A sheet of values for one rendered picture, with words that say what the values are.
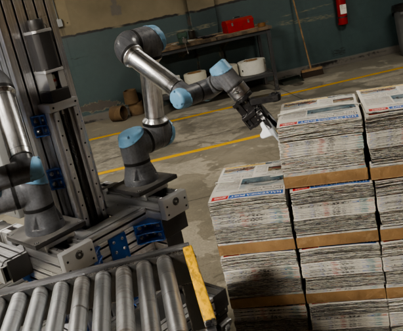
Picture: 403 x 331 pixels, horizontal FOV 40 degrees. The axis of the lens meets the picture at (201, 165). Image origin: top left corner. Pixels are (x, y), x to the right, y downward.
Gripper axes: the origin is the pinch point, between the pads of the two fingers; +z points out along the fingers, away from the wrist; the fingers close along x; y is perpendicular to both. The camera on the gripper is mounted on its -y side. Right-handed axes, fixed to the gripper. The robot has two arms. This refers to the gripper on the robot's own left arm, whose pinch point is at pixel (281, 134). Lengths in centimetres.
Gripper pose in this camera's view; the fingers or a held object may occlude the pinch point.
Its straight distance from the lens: 210.8
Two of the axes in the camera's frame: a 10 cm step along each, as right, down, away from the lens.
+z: 6.4, 7.5, 1.4
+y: -7.4, 5.7, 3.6
